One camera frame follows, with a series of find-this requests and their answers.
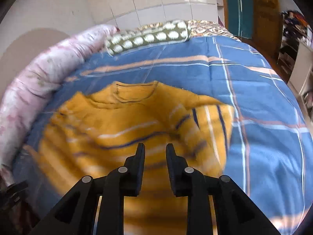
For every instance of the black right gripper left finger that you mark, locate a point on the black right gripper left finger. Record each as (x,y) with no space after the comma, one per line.
(96,206)

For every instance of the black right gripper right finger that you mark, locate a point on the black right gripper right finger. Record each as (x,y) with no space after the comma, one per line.
(214,204)

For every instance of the yellow striped knit sweater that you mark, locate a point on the yellow striped knit sweater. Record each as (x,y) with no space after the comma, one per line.
(92,135)

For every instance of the person's left forearm sleeve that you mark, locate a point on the person's left forearm sleeve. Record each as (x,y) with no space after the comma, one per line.
(18,218)

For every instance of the blue plaid bed quilt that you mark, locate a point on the blue plaid bed quilt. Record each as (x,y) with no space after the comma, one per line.
(270,155)

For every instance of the pink floral rolled duvet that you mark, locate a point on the pink floral rolled duvet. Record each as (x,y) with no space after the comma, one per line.
(32,89)

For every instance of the white shelf cabinet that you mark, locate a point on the white shelf cabinet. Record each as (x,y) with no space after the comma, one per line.
(300,81)

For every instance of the beige rounded headboard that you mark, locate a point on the beige rounded headboard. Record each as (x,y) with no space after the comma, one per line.
(24,49)

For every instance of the brown wooden door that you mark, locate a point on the brown wooden door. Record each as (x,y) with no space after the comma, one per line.
(267,26)

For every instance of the green white-dotted bolster pillow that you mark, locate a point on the green white-dotted bolster pillow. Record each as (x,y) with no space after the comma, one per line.
(174,31)

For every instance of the cluttered shoe rack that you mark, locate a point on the cluttered shoe rack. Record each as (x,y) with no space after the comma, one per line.
(295,29)

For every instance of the white glossy wardrobe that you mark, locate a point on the white glossy wardrobe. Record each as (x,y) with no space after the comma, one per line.
(128,14)

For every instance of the teal glass door panel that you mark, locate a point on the teal glass door panel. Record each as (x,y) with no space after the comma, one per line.
(240,18)

